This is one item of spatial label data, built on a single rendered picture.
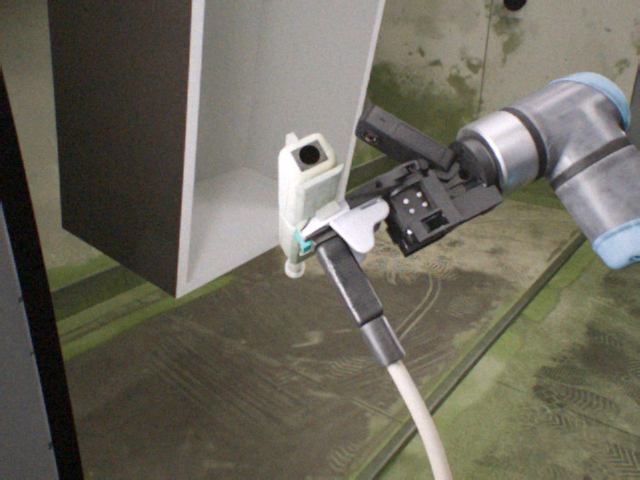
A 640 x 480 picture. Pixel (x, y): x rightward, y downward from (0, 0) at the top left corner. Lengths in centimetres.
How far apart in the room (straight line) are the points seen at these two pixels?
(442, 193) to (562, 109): 16
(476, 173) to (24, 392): 47
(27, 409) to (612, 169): 57
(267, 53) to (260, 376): 87
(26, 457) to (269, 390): 121
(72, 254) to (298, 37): 99
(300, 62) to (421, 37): 168
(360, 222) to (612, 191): 26
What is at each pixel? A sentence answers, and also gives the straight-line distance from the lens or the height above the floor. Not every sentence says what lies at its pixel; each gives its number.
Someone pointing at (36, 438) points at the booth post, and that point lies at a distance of 45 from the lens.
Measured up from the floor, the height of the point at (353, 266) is 77.
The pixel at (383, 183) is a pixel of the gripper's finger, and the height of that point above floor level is 85.
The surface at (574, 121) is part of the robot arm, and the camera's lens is 71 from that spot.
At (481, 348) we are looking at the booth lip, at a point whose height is 4.
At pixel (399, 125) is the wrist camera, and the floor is 89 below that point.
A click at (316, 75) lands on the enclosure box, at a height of 81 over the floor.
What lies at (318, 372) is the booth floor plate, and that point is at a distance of 169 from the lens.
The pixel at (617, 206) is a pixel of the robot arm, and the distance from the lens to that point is 70.
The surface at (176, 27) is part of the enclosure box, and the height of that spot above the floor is 96.
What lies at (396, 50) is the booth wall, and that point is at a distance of 331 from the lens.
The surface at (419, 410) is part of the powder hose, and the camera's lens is 61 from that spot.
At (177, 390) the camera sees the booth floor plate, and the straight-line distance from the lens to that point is 167.
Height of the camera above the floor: 103
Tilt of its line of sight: 23 degrees down
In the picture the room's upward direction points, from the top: straight up
